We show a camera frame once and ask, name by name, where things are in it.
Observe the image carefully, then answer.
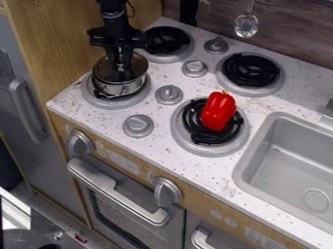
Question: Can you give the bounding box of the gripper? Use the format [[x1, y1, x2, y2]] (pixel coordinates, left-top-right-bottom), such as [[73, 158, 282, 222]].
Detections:
[[86, 25, 150, 68]]

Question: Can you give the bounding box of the silver lid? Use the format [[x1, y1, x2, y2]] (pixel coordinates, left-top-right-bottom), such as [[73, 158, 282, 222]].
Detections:
[[91, 53, 150, 84]]

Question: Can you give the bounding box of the silver pot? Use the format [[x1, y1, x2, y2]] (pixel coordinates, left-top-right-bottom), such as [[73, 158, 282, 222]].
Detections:
[[90, 66, 150, 100]]

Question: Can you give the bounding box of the toy stove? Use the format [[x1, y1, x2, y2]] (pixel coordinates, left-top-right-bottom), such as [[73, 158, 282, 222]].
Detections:
[[79, 25, 288, 159]]

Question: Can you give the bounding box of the red toy pepper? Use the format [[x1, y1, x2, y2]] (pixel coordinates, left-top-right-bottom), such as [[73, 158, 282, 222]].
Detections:
[[199, 89, 239, 132]]

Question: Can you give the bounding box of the grey toy fridge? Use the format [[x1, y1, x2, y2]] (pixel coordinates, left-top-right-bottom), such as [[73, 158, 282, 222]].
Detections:
[[0, 13, 91, 222]]

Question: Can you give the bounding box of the silver hanging ladle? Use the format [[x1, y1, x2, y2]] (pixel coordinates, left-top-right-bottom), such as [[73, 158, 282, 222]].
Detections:
[[233, 0, 261, 40]]

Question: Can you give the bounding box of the toy sink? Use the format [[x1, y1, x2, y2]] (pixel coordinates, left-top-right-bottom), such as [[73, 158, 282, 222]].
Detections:
[[230, 111, 333, 235]]

